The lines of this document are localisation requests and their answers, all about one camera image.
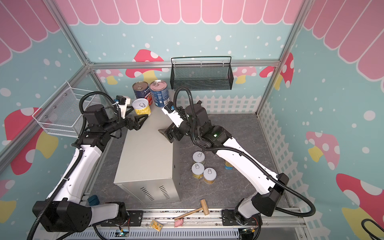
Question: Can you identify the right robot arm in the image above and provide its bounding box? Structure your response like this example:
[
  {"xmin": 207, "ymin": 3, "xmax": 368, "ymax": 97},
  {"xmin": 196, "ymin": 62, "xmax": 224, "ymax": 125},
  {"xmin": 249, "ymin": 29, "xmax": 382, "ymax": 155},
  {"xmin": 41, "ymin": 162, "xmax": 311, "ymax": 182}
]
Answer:
[{"xmin": 160, "ymin": 87, "xmax": 316, "ymax": 225}]

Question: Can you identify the green circuit board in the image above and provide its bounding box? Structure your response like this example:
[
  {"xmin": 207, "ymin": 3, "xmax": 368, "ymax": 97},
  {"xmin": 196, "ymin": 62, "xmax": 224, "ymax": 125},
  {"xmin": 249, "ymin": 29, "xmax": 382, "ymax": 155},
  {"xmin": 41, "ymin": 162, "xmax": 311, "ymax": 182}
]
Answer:
[{"xmin": 115, "ymin": 229, "xmax": 130, "ymax": 238}]

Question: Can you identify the teal sponge block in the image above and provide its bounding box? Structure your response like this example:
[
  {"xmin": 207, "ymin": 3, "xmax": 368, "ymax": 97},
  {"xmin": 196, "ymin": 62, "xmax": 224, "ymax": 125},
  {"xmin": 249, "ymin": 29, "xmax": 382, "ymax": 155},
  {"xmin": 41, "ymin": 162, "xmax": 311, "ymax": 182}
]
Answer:
[{"xmin": 87, "ymin": 195, "xmax": 100, "ymax": 207}]

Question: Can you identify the blue soup can pink lid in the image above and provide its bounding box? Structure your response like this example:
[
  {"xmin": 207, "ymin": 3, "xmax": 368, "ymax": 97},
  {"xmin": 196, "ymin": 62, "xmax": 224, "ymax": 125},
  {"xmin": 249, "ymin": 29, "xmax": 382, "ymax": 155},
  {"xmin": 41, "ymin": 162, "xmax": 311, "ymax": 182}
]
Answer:
[{"xmin": 150, "ymin": 80, "xmax": 170, "ymax": 108}]

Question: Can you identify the gold sardine tin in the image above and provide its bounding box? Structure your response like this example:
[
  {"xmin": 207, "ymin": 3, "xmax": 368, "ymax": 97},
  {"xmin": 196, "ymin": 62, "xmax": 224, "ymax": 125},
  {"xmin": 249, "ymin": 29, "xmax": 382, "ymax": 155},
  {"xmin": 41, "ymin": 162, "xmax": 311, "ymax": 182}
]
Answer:
[{"xmin": 225, "ymin": 161, "xmax": 234, "ymax": 170}]

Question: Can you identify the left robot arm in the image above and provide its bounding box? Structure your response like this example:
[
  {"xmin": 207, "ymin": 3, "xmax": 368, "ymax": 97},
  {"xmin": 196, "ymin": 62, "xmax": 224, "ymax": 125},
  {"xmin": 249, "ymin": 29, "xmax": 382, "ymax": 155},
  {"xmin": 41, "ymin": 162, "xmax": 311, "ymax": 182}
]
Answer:
[{"xmin": 27, "ymin": 92, "xmax": 148, "ymax": 240}]

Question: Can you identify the small yellow can white lid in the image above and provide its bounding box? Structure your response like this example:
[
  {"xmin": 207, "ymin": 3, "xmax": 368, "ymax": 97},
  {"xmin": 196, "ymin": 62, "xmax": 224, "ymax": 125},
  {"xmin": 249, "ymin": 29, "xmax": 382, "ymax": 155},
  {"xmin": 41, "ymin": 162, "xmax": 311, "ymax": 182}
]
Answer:
[
  {"xmin": 132, "ymin": 98, "xmax": 151, "ymax": 116},
  {"xmin": 203, "ymin": 168, "xmax": 217, "ymax": 184},
  {"xmin": 193, "ymin": 151, "xmax": 206, "ymax": 165},
  {"xmin": 191, "ymin": 163, "xmax": 205, "ymax": 179}
]

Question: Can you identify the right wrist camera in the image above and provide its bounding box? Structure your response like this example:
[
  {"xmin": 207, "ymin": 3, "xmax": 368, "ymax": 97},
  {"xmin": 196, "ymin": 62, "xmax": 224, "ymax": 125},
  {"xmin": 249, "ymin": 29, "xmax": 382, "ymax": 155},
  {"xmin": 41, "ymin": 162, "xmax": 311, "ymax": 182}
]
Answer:
[{"xmin": 162, "ymin": 102, "xmax": 184, "ymax": 128}]

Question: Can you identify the pink pig toy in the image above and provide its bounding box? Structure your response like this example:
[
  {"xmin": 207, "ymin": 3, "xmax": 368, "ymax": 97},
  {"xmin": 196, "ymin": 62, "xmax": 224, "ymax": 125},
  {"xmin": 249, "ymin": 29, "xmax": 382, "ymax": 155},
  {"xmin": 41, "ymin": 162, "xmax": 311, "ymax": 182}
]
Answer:
[{"xmin": 174, "ymin": 219, "xmax": 184, "ymax": 228}]

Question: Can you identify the wooden toy mallet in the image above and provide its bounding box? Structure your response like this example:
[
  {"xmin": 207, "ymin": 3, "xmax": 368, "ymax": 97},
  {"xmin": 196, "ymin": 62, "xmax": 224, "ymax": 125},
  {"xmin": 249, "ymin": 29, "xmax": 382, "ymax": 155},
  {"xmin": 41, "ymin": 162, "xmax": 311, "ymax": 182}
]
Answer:
[{"xmin": 174, "ymin": 199, "xmax": 210, "ymax": 221}]

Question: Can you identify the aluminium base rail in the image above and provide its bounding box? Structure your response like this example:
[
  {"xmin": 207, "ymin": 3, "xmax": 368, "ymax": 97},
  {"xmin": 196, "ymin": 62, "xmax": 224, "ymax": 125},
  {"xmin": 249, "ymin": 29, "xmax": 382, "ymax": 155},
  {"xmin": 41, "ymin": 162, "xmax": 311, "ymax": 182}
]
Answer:
[{"xmin": 64, "ymin": 207, "xmax": 310, "ymax": 240}]

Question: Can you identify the black mesh wall basket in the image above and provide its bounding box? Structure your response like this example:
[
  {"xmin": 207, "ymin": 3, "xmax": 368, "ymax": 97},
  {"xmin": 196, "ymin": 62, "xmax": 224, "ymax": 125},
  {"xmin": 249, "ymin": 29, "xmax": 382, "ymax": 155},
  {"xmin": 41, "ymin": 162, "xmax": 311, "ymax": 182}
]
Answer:
[{"xmin": 170, "ymin": 56, "xmax": 234, "ymax": 91}]

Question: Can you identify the grey metal counter cabinet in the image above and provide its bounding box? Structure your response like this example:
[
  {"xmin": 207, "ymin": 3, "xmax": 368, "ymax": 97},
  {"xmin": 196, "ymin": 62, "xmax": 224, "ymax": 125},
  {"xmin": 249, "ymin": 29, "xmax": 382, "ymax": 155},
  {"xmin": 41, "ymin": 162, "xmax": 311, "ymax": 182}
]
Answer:
[{"xmin": 114, "ymin": 105, "xmax": 181, "ymax": 205}]

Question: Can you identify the dark blue tomato can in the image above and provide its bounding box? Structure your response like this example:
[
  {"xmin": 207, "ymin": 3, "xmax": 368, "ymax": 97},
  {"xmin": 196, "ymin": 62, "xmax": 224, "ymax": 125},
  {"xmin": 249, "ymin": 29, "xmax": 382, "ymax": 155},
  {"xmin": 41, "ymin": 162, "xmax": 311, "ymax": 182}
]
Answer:
[{"xmin": 133, "ymin": 81, "xmax": 153, "ymax": 105}]

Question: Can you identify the white mesh wall basket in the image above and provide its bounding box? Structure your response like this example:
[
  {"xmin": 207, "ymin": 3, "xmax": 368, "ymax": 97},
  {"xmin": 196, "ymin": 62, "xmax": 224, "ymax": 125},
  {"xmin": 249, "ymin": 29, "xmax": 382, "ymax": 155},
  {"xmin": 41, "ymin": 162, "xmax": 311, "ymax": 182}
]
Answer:
[{"xmin": 32, "ymin": 82, "xmax": 90, "ymax": 138}]

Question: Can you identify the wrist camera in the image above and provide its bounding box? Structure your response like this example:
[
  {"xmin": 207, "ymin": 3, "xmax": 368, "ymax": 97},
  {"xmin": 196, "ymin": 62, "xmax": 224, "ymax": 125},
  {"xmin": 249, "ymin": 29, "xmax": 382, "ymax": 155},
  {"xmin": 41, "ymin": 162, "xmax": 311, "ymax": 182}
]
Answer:
[
  {"xmin": 162, "ymin": 102, "xmax": 184, "ymax": 128},
  {"xmin": 115, "ymin": 95, "xmax": 131, "ymax": 119}
]

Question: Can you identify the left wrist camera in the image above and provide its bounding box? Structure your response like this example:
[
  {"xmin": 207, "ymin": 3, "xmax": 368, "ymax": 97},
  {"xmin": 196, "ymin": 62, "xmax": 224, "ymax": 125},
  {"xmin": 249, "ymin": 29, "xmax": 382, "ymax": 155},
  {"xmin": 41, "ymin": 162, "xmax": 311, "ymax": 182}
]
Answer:
[{"xmin": 115, "ymin": 95, "xmax": 131, "ymax": 119}]

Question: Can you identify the yellow toy block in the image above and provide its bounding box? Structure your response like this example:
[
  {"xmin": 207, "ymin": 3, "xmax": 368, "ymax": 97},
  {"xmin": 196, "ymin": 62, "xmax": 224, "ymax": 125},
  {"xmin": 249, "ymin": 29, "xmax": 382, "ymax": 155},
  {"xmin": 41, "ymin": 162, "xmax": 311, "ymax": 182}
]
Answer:
[{"xmin": 150, "ymin": 220, "xmax": 164, "ymax": 232}]

